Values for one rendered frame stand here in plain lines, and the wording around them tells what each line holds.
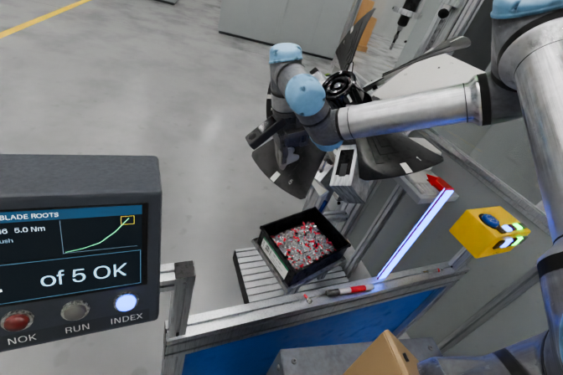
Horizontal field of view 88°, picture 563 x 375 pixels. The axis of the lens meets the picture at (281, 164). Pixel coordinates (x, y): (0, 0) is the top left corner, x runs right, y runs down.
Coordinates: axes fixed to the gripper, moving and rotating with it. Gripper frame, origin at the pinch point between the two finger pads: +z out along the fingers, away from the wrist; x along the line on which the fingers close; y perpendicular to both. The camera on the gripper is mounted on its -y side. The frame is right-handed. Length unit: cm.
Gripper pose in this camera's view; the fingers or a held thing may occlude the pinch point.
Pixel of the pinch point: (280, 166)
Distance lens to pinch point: 88.7
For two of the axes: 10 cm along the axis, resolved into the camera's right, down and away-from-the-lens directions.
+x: -3.4, -6.1, 7.1
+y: 9.4, -2.3, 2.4
